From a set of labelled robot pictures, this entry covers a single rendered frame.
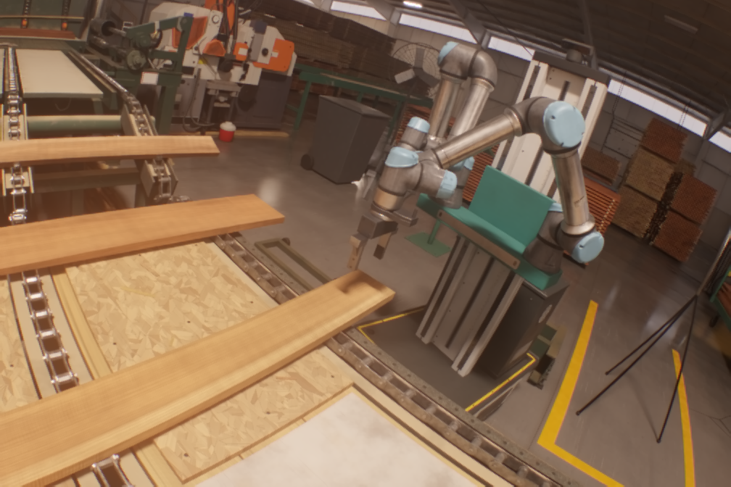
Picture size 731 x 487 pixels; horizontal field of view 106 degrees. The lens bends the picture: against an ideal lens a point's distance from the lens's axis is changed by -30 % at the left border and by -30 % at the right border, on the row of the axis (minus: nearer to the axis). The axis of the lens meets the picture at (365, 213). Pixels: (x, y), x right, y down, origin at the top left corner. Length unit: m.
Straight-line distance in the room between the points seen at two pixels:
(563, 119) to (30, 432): 1.31
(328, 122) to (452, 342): 3.45
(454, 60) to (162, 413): 1.43
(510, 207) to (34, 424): 1.61
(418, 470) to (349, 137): 4.11
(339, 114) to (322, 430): 4.19
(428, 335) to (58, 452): 1.70
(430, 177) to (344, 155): 3.70
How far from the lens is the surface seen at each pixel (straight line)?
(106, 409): 0.75
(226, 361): 0.84
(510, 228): 1.63
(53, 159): 1.64
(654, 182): 11.14
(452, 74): 1.56
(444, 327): 1.99
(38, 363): 0.92
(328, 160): 4.85
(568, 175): 1.18
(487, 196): 1.68
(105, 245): 1.15
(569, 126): 1.10
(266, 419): 0.82
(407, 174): 0.98
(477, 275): 1.83
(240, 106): 6.20
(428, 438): 0.93
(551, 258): 1.44
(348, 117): 4.62
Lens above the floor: 1.49
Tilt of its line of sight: 20 degrees down
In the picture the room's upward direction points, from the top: 19 degrees clockwise
